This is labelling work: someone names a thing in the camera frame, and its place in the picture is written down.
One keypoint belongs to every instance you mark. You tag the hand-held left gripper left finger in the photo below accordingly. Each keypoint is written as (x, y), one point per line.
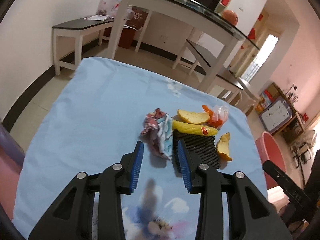
(136, 167)

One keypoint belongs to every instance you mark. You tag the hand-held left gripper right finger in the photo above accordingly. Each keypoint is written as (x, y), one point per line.
(183, 170)

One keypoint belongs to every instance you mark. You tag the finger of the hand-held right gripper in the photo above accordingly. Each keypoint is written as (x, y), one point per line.
(273, 171)

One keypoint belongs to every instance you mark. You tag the pink plastic basin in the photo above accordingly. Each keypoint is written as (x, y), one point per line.
(271, 150)

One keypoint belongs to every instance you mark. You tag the printed foil wrapper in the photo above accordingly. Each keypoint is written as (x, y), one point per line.
(165, 140)

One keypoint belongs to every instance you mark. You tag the yellow snack wrapper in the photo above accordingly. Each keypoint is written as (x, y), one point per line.
(190, 128)

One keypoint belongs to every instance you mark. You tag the small yellow fruit peel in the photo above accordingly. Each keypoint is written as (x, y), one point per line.
(223, 147)

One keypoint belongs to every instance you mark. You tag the red foil wrapper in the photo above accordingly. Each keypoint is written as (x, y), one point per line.
(151, 122)

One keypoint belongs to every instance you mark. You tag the bread slice piece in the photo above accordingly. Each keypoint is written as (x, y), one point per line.
(193, 116)

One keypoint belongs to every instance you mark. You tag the orange white plastic bag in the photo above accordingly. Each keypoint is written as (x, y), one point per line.
(218, 116)

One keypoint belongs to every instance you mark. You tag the black office chair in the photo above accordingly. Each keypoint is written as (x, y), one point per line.
(302, 152)

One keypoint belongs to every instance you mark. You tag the purple framed drawing board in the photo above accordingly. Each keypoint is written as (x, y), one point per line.
(275, 116)

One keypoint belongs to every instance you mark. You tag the colourful printed carton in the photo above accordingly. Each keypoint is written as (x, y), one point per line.
(263, 102)

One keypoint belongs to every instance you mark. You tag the light blue floral cloth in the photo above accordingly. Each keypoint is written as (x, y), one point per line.
(87, 117)

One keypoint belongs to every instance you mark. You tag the wooden desk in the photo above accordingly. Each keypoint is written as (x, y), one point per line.
(287, 97)

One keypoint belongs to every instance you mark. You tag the beige plastic stool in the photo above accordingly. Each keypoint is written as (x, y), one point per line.
(246, 100)

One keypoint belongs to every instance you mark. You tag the white balcony door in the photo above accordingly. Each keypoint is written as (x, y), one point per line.
(260, 57)

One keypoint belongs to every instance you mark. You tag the dark top white bench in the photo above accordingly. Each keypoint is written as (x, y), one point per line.
(202, 55)
(75, 25)

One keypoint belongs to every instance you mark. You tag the glass top dining table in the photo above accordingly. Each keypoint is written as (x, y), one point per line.
(118, 25)

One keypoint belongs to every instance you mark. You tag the white paper sheet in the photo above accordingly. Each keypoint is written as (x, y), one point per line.
(96, 17)

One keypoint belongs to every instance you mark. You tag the red wrapped pomelo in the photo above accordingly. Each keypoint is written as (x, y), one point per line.
(231, 17)

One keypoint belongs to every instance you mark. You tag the clear plastic bag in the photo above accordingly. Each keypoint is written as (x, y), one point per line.
(106, 5)

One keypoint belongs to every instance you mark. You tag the black monitor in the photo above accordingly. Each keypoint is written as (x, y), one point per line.
(212, 1)

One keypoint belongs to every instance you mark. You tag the small red box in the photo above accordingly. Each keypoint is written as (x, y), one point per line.
(225, 1)

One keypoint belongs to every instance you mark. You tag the white wall outlet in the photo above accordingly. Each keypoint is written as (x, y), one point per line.
(164, 39)

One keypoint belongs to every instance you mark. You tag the red paper wall decoration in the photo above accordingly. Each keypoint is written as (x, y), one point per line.
(260, 17)
(253, 33)

